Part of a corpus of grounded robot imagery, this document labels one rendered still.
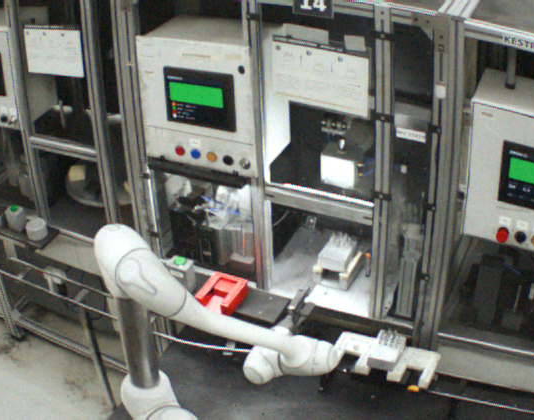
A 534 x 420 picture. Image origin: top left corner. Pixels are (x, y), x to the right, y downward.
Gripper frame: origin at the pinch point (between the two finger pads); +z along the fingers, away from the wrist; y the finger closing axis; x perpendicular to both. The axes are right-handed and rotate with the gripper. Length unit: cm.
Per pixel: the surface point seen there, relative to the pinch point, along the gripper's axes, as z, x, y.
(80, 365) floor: 11, 130, -100
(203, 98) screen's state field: 4, 36, 64
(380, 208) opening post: 8.6, -20.3, 35.0
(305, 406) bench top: -20.5, -8.0, -32.2
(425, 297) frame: 8.0, -38.5, 5.1
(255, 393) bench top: -21.3, 10.8, -32.2
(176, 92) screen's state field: 4, 46, 65
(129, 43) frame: 7, 66, 79
